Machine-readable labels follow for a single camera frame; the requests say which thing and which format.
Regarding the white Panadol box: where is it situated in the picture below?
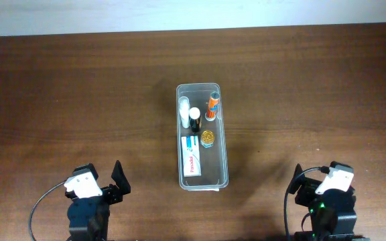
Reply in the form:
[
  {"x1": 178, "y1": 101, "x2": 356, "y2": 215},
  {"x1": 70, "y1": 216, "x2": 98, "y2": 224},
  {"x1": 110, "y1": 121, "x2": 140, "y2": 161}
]
[{"x1": 181, "y1": 136, "x2": 201, "y2": 177}]

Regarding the small gold-lid jar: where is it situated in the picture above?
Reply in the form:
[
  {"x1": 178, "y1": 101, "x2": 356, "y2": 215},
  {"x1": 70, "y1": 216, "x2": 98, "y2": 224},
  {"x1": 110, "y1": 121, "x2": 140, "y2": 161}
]
[{"x1": 200, "y1": 130, "x2": 215, "y2": 148}]

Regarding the dark bottle white cap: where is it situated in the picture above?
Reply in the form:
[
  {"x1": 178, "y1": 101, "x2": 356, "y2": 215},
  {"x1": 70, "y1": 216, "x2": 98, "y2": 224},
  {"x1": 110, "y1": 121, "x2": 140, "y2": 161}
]
[{"x1": 189, "y1": 107, "x2": 201, "y2": 133}]

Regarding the orange tube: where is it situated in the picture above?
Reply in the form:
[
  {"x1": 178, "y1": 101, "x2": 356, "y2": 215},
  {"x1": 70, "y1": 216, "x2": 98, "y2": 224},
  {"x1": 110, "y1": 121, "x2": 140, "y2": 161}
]
[{"x1": 205, "y1": 92, "x2": 220, "y2": 121}]

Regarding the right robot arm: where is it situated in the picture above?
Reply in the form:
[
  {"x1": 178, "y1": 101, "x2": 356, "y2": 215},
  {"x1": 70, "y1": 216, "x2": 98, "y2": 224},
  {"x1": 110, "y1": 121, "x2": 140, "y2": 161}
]
[{"x1": 283, "y1": 161, "x2": 357, "y2": 241}]

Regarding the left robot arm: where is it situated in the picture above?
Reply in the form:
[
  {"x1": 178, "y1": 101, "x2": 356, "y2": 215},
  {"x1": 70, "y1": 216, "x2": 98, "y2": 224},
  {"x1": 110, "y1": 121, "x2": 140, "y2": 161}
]
[{"x1": 64, "y1": 161, "x2": 131, "y2": 241}]

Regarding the clear plastic container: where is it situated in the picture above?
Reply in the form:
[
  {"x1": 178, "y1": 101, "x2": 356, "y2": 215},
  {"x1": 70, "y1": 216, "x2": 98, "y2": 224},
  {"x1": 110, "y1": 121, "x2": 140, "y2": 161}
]
[{"x1": 176, "y1": 83, "x2": 229, "y2": 191}]

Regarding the right black cable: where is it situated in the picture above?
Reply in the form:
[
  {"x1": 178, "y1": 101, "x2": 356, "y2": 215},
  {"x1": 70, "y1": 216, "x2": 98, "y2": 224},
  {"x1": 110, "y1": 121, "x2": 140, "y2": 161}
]
[{"x1": 283, "y1": 165, "x2": 330, "y2": 241}]

